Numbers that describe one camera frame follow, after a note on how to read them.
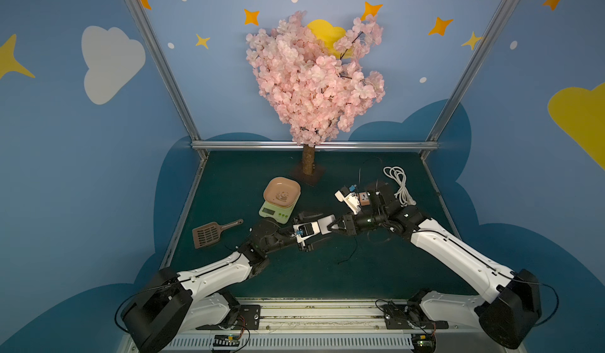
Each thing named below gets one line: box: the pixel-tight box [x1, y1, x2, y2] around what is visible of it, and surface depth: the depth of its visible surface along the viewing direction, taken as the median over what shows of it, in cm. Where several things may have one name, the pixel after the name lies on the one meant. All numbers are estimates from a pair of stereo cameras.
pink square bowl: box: [263, 176, 301, 208], surface depth 103 cm
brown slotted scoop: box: [192, 219, 244, 249], surface depth 94 cm
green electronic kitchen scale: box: [258, 192, 301, 225], surface depth 100 cm
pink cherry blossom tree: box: [245, 11, 387, 148], surface depth 75 cm
